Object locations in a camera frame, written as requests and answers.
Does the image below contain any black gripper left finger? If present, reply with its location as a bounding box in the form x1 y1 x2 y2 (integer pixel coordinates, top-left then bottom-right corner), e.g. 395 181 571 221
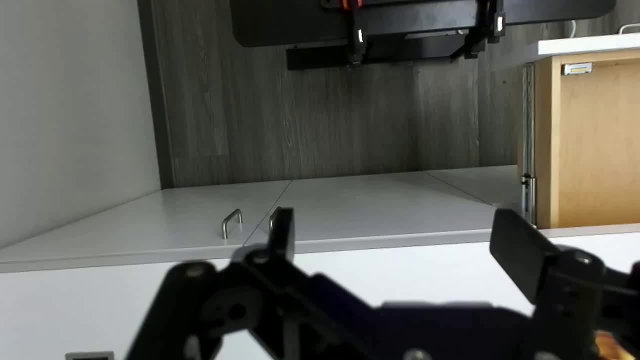
125 206 376 360

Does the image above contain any metal door handle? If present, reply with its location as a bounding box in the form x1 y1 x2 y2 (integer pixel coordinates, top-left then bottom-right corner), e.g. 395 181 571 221
217 206 246 241
266 206 284 233

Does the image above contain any white cabinet countertop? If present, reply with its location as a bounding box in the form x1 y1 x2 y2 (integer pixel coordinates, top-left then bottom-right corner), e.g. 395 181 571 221
536 30 640 60

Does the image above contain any white cabinet door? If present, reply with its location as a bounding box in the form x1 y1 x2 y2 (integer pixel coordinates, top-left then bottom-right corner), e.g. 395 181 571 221
241 169 500 254

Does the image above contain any black wall monitor mount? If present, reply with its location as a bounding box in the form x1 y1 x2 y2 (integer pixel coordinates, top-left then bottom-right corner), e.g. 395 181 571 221
227 0 616 71

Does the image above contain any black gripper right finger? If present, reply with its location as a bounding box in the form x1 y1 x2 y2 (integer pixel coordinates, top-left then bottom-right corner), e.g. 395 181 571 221
487 206 640 360

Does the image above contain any white label sticker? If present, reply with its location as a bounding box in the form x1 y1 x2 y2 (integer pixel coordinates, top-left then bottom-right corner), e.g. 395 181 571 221
560 62 593 77

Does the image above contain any black orange clamp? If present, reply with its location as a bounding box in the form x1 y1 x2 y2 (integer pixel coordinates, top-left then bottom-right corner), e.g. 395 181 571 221
337 0 370 68

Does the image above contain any light wooden cabinet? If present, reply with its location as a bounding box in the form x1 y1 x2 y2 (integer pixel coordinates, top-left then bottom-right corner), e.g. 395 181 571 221
531 50 640 229

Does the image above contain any metal cabinet hinge strip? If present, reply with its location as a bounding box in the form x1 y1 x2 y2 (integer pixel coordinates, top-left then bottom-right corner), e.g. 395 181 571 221
518 62 540 226

